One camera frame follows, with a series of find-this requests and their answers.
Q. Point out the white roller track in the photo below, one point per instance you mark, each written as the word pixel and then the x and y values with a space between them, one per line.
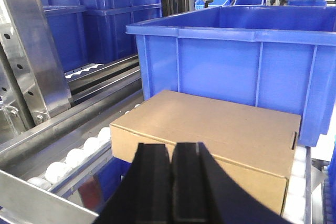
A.
pixel 60 172

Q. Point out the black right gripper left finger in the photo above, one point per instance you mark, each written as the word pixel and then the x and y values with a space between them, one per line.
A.
pixel 144 195

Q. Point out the large blue crate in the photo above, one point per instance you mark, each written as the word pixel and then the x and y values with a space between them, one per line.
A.
pixel 273 57

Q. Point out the dark blue crate left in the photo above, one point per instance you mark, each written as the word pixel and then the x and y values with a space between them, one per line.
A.
pixel 94 31

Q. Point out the perforated steel shelf upright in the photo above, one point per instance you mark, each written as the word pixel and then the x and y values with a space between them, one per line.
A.
pixel 31 52

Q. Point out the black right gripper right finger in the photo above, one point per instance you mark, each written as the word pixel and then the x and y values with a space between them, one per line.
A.
pixel 204 193

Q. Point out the tan cardboard box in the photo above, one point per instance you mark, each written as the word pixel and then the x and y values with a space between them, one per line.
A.
pixel 254 146

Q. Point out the steel front shelf rail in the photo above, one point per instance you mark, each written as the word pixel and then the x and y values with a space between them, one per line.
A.
pixel 35 205

